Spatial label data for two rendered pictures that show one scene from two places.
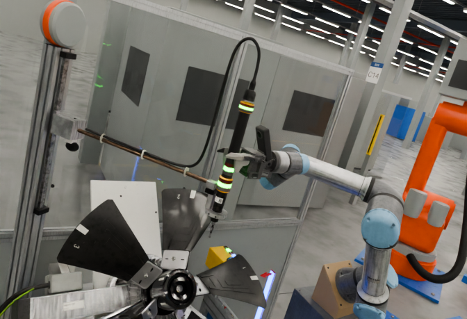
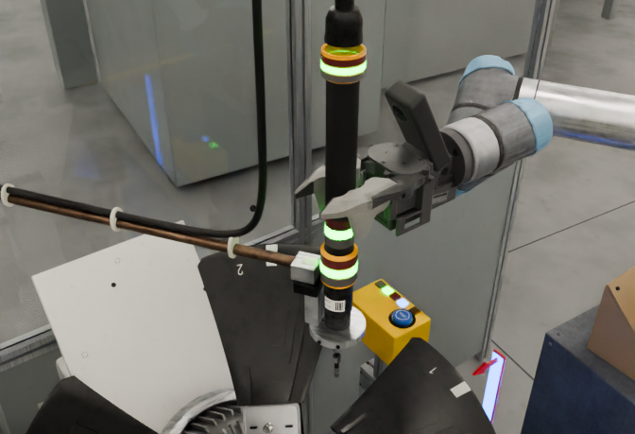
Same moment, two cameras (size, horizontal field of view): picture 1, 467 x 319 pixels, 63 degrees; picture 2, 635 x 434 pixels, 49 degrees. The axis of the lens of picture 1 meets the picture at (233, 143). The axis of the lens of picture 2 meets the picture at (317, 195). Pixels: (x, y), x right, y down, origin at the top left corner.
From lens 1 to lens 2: 52 cm
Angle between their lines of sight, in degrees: 21
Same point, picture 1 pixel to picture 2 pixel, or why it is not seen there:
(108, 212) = (75, 407)
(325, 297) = (620, 348)
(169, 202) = (224, 288)
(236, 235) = not seen: hidden behind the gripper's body
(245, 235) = not seen: hidden behind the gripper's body
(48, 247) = (24, 374)
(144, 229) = (192, 337)
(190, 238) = (293, 373)
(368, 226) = not seen: outside the picture
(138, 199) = (156, 275)
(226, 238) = (376, 228)
